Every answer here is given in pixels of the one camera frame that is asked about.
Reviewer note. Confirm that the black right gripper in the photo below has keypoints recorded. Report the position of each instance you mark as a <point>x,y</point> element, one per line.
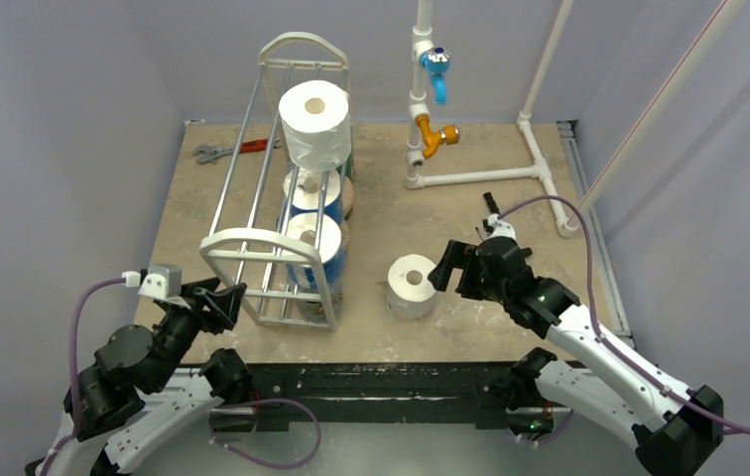
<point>475,267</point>

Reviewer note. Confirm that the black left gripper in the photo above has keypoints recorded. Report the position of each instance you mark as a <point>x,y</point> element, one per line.
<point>224,304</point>

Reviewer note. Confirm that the white metal shelf rack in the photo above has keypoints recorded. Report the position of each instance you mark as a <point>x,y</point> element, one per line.
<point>248,240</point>

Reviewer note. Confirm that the blue white packaged roll back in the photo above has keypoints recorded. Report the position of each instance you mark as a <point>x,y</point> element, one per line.
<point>306,192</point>

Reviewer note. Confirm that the unwrapped white paper roll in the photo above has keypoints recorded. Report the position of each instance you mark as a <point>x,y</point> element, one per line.
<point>316,123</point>

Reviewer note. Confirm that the grey paper roll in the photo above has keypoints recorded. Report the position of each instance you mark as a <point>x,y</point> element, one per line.
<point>314,310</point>

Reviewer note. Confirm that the green paper roll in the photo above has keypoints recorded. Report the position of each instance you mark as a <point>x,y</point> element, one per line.
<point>350,167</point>

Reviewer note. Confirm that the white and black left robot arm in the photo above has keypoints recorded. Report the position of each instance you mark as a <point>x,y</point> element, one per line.
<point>100,433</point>

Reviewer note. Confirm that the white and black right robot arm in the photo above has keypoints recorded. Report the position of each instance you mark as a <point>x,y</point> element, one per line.
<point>672,427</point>

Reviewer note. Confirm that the black screwdriver tool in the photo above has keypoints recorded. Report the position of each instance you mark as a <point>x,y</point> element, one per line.
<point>491,203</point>

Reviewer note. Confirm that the orange faucet valve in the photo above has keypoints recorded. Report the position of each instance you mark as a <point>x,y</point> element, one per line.
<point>432,139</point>

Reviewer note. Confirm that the blue faucet valve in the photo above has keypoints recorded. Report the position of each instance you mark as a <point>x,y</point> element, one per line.
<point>436,62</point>

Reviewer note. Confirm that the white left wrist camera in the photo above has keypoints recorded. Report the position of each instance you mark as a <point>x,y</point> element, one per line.
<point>158,282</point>

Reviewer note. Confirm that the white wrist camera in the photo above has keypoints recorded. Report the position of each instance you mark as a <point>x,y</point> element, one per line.
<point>158,282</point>
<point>495,226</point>

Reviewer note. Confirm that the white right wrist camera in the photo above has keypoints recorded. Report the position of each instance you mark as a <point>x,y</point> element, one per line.
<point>495,226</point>

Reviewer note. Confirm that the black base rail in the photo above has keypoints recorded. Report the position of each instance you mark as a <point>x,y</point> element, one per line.
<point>482,394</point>

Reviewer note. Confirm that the red handled pliers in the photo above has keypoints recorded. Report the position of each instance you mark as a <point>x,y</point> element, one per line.
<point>208,154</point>

